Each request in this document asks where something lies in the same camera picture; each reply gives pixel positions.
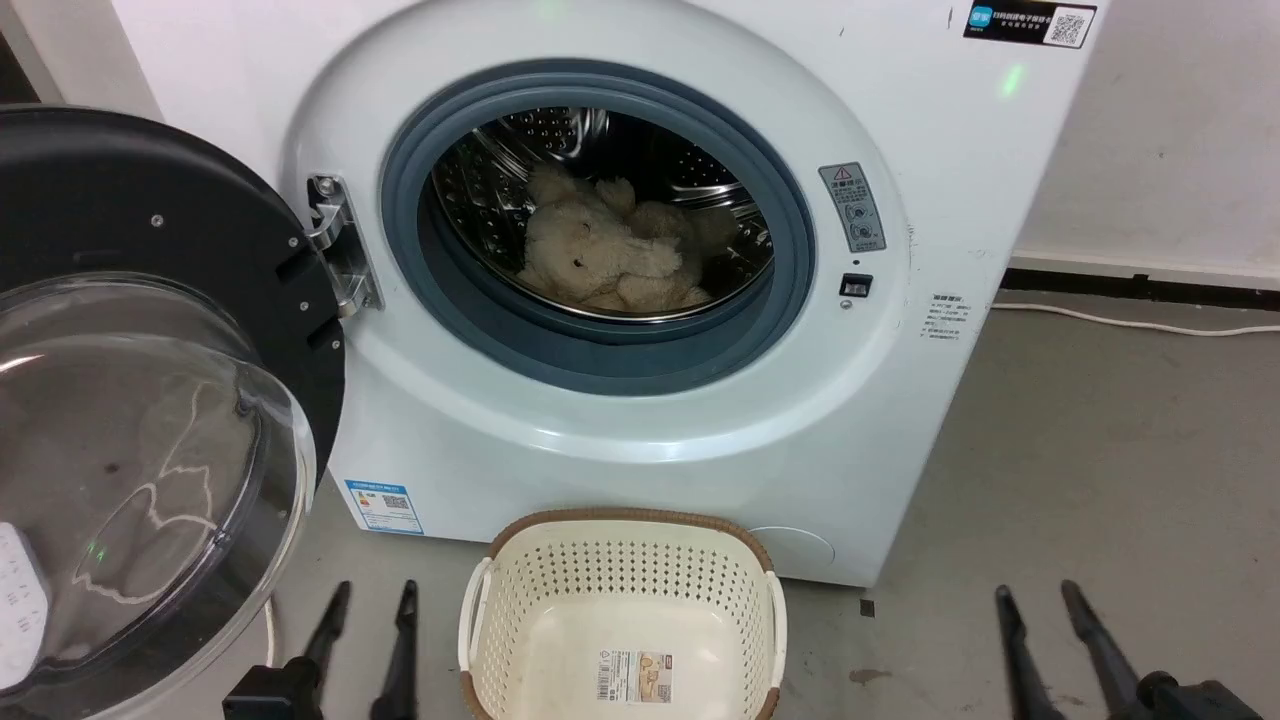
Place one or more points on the white front-load washing machine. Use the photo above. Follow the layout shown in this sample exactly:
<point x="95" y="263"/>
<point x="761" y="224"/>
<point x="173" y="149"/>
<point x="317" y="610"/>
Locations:
<point x="620" y="440"/>

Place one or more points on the small printed text label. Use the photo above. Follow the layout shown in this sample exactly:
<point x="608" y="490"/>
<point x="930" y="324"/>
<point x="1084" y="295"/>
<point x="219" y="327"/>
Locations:
<point x="945" y="318"/>

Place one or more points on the black QR code sticker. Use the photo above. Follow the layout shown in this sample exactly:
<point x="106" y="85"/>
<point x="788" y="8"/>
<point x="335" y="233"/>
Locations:
<point x="1030" y="22"/>

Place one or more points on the black round washer door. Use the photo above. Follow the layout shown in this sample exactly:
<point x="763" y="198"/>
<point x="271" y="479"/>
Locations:
<point x="150" y="400"/>

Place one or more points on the cream perforated laundry basket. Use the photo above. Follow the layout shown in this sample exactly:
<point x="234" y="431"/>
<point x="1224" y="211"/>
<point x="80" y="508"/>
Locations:
<point x="540" y="600"/>

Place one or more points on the paper product label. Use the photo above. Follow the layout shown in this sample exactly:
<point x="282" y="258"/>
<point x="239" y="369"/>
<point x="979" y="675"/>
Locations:
<point x="635" y="675"/>

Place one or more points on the round filter cover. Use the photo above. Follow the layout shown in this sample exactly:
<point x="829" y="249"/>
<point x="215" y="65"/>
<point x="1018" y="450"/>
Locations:
<point x="800" y="552"/>

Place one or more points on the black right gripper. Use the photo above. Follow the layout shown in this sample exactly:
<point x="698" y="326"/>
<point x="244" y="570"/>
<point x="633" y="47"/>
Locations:
<point x="1195" y="702"/>

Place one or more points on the white power strip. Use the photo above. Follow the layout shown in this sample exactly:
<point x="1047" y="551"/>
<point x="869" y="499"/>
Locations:
<point x="20" y="610"/>

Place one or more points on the blue energy label sticker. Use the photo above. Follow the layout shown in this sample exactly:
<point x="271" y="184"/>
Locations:
<point x="384" y="507"/>

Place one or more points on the steel washer drum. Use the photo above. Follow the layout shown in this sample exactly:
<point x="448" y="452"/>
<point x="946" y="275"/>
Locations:
<point x="480" y="200"/>

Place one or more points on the beige plush toy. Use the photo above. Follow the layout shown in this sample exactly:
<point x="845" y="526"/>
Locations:
<point x="668" y="222"/>

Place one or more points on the black door latch socket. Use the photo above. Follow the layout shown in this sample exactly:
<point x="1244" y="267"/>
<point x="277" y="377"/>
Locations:
<point x="856" y="285"/>

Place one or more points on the cream plush teddy bear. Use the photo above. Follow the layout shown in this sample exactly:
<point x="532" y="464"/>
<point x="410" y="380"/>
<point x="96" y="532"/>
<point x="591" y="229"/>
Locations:
<point x="590" y="260"/>

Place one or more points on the chrome door hinge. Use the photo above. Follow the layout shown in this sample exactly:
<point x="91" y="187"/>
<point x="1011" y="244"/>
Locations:
<point x="343" y="250"/>

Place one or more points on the black baseboard strip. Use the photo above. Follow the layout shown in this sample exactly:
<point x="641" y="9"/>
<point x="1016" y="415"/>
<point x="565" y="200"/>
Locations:
<point x="1140" y="288"/>

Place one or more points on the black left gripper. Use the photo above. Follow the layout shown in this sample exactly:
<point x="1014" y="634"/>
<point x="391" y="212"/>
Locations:
<point x="272" y="698"/>

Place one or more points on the grey warning sticker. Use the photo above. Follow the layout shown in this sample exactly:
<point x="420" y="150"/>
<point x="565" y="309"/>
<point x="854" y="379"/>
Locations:
<point x="852" y="207"/>

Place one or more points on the grey rubber door gasket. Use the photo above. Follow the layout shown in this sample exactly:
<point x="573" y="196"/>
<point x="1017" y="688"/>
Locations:
<point x="600" y="350"/>

